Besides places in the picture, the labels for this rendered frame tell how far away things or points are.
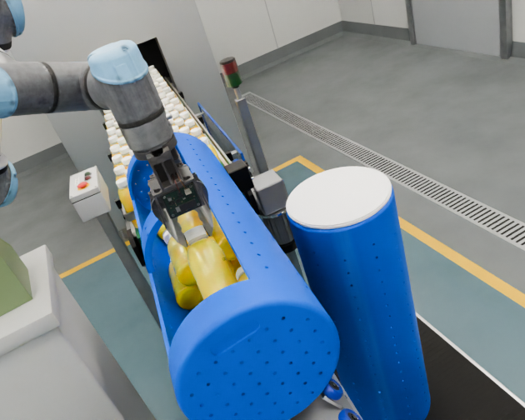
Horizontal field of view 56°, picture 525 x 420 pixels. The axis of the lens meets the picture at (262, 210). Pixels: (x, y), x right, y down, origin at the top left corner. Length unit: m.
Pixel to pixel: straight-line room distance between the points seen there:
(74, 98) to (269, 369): 0.52
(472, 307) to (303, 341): 1.62
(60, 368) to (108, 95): 0.68
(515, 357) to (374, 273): 1.03
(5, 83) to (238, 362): 0.52
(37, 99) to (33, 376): 0.66
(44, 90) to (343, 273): 0.83
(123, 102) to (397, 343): 1.06
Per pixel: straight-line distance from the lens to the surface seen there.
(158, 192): 0.80
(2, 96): 0.76
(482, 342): 2.25
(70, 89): 0.80
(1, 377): 1.23
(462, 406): 1.89
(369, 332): 1.43
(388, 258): 1.30
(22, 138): 5.90
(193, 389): 0.82
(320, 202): 1.28
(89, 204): 1.74
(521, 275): 2.53
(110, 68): 0.73
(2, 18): 1.15
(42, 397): 1.27
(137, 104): 0.75
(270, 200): 1.83
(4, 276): 1.17
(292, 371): 0.86
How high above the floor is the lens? 1.72
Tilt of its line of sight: 31 degrees down
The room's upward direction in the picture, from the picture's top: 19 degrees counter-clockwise
